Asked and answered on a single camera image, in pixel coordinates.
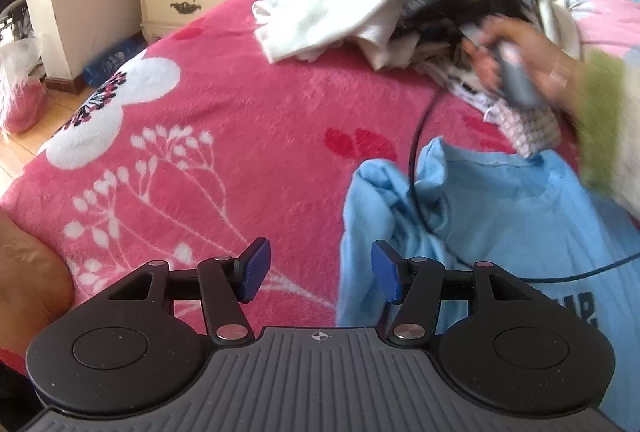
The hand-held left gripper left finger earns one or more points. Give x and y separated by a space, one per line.
255 269

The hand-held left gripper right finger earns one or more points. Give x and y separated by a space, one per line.
387 272

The light blue t-shirt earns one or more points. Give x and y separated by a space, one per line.
500 222

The person's right forearm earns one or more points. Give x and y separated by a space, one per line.
605 127

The person's right hand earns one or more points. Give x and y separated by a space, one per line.
550 72

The pink floral quilt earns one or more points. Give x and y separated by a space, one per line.
605 12

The checked knit garment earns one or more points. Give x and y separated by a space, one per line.
525 129

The red floral blanket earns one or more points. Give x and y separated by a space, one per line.
250 112

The blue bottle pack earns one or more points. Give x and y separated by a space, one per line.
112 59

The plastic bag with red contents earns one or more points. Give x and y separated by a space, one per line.
22 102

